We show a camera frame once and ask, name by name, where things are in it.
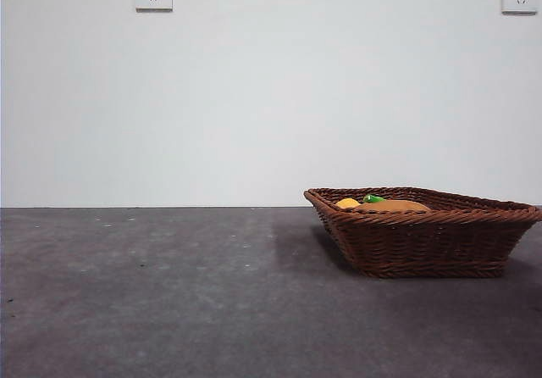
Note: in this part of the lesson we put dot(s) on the yellow corn cob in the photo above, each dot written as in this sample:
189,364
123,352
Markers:
348,203

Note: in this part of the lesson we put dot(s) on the purple eggplant with green stem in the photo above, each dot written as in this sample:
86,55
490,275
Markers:
372,198

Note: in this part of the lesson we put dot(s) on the brown potato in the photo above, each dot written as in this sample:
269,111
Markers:
394,205

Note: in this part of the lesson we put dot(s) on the brown wicker basket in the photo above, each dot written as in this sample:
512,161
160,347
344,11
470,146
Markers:
423,246

